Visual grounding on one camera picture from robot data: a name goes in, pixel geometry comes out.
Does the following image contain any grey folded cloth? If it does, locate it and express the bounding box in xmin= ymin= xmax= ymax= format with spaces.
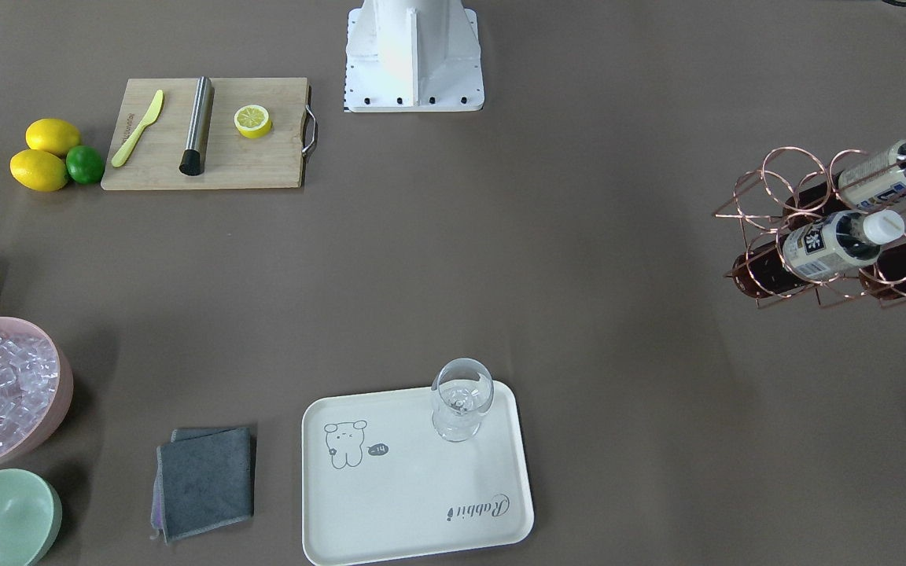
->
xmin=150 ymin=427 xmax=256 ymax=545

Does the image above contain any pink bowl of ice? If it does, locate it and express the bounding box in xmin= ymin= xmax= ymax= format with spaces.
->
xmin=0 ymin=318 xmax=73 ymax=465

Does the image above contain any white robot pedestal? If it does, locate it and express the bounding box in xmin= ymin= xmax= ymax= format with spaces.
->
xmin=343 ymin=1 xmax=485 ymax=112

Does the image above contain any tea bottle white cap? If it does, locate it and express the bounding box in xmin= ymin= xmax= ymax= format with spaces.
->
xmin=729 ymin=209 xmax=906 ymax=300

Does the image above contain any half lemon slice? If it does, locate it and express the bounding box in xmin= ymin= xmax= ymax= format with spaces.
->
xmin=233 ymin=104 xmax=273 ymax=139

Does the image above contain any green empty bowl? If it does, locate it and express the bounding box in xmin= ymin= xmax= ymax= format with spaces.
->
xmin=0 ymin=469 xmax=64 ymax=565

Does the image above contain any copper wire bottle basket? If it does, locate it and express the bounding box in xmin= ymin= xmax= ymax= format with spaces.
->
xmin=715 ymin=140 xmax=906 ymax=307

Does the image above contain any clear wine glass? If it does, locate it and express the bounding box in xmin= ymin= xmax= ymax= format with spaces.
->
xmin=430 ymin=358 xmax=494 ymax=442

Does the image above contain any yellow plastic knife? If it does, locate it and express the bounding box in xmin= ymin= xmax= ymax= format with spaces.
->
xmin=110 ymin=90 xmax=165 ymax=168

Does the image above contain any green lime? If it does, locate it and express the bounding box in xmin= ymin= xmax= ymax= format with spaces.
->
xmin=64 ymin=145 xmax=105 ymax=184

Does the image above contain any cream serving tray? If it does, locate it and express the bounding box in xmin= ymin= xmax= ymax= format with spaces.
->
xmin=302 ymin=382 xmax=535 ymax=565

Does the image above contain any bamboo cutting board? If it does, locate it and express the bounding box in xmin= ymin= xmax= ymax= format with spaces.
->
xmin=101 ymin=78 xmax=315 ymax=191

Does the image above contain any steel muddler black tip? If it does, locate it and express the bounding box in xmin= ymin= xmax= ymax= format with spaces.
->
xmin=179 ymin=76 xmax=215 ymax=176

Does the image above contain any whole yellow lemon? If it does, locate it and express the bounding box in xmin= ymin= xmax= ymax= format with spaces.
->
xmin=24 ymin=118 xmax=82 ymax=158

